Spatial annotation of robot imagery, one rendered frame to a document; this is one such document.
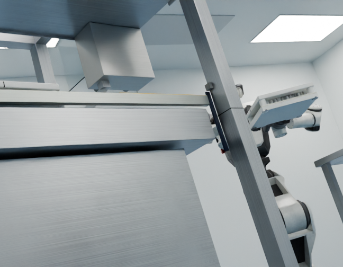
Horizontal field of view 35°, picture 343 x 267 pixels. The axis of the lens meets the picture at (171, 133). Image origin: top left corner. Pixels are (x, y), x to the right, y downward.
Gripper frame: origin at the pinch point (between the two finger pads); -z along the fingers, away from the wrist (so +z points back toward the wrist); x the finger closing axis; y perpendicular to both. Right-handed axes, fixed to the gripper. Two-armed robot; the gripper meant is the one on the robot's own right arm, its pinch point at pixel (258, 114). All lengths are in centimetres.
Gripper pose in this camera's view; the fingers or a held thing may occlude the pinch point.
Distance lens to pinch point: 249.4
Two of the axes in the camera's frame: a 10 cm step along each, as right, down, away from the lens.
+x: 2.8, 9.1, -3.0
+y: -7.8, 0.3, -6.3
